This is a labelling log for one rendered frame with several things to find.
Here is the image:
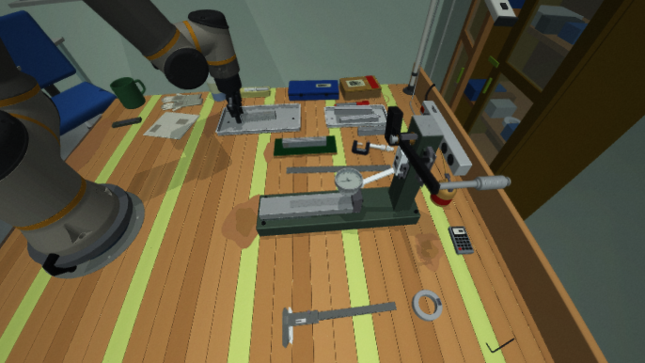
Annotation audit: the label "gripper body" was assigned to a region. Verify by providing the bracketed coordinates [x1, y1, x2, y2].
[218, 75, 243, 102]

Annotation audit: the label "grey parts tray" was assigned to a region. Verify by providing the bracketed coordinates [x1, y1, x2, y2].
[214, 103, 303, 136]
[323, 103, 388, 129]

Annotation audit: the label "grey master block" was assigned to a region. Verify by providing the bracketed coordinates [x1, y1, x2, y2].
[281, 134, 328, 149]

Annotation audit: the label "green felt mat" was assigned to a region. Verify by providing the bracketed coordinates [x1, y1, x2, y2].
[273, 134, 338, 157]

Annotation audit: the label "grey anvil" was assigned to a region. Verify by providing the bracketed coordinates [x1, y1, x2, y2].
[257, 192, 365, 221]

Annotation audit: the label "grey steel bar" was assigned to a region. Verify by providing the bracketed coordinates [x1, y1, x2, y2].
[338, 112, 381, 123]

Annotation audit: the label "white round dial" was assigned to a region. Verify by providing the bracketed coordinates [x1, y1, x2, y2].
[334, 166, 366, 197]

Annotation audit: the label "grey probe head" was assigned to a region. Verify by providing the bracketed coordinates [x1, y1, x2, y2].
[360, 148, 413, 185]

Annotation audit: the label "green bench comparator body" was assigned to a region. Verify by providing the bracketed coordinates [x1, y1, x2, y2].
[255, 115, 437, 238]

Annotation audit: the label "cream flat tin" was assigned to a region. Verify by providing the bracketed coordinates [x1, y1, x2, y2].
[239, 86, 273, 100]

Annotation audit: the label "white work gloves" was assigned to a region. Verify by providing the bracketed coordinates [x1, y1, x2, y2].
[161, 92, 204, 113]

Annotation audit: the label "grey paper sheet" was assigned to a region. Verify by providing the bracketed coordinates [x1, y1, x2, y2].
[143, 111, 200, 140]

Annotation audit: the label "blue flat case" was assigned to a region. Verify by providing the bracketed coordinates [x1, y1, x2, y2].
[287, 78, 340, 102]

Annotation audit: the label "green mug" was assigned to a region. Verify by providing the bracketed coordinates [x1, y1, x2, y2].
[109, 76, 148, 110]

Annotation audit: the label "grey steel ruler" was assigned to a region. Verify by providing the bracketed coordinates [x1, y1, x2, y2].
[285, 164, 394, 176]

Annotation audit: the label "brown box with red edge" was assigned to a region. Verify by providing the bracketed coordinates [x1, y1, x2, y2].
[338, 74, 383, 101]

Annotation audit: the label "black micrometer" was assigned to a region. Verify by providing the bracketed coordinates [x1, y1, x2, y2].
[351, 140, 396, 155]

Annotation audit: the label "blue chair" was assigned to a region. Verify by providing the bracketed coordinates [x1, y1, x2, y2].
[0, 9, 118, 136]

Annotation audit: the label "black lever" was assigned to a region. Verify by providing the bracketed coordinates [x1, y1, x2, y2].
[385, 105, 445, 197]

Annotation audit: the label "grey lamp pole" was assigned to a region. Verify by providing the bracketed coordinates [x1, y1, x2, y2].
[402, 0, 443, 97]

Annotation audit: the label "white power strip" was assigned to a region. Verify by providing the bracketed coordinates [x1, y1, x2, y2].
[419, 99, 474, 177]

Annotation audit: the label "grey vernier caliper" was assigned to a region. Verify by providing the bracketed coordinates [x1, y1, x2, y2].
[281, 300, 399, 350]

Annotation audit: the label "black calculator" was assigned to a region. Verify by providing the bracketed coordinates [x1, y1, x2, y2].
[448, 225, 477, 256]

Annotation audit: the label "brown wooden glass cabinet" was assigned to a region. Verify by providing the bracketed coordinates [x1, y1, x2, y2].
[437, 0, 645, 221]

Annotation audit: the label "black hex key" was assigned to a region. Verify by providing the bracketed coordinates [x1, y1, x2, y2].
[485, 337, 516, 356]

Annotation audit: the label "grey round base plate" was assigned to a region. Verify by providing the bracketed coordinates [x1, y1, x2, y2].
[27, 182, 147, 279]

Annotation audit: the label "grey metal ring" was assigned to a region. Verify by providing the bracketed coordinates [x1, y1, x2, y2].
[411, 289, 445, 323]

